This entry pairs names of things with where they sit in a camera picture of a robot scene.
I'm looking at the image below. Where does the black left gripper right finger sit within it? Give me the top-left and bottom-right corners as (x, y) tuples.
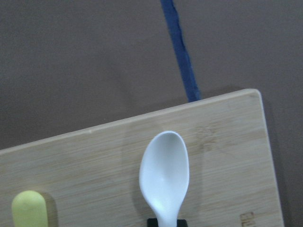
(177, 219), (187, 227)

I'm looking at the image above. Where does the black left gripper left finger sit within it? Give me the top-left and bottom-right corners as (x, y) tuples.
(147, 218), (158, 227)

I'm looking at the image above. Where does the white plastic spoon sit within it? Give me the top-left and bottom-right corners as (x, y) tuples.
(139, 131), (189, 227)

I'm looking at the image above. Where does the bamboo cutting board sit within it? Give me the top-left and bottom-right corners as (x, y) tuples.
(0, 89), (284, 227)

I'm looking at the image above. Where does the yellow plastic knife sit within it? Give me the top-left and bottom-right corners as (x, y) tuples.
(11, 190), (48, 227)

